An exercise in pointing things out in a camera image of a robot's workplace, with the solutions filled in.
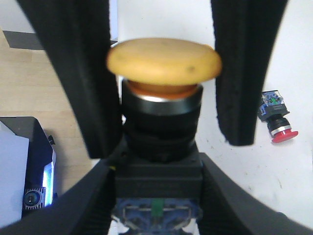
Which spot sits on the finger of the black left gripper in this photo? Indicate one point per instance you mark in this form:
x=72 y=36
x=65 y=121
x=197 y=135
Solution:
x=245 y=33
x=76 y=37

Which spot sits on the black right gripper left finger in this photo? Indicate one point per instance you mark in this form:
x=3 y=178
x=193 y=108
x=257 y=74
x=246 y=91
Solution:
x=85 y=209

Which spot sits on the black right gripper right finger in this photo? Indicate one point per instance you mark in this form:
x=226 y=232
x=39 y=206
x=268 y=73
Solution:
x=229 y=210

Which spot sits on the yellow push button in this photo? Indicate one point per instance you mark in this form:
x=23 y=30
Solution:
x=158 y=179

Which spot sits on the black device with blue light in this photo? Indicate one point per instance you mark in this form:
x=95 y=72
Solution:
x=40 y=169

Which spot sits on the lying red push button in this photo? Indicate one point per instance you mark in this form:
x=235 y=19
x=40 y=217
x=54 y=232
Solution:
x=273 y=110

